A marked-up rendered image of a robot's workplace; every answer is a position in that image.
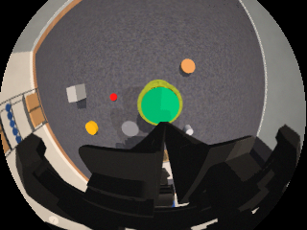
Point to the olive-green ribbed jar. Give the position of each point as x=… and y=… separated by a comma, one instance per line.
x=159, y=104

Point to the white cylinder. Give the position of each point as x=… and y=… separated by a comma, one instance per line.
x=188, y=129

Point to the orange disc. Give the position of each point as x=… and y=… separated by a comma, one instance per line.
x=187, y=66

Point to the yellow short cylinder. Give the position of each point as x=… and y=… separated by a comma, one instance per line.
x=91, y=127

